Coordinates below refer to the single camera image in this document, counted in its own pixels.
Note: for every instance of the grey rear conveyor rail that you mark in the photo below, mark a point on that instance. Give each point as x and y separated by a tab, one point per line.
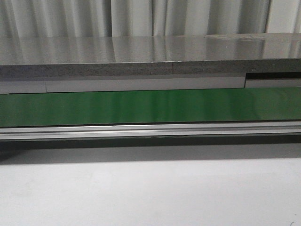
150	82

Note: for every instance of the aluminium front conveyor rail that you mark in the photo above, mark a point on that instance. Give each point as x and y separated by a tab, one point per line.
150	130

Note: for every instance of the green conveyor belt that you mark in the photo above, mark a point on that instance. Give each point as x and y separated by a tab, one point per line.
156	106

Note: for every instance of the white pleated curtain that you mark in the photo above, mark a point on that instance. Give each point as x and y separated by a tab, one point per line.
101	18

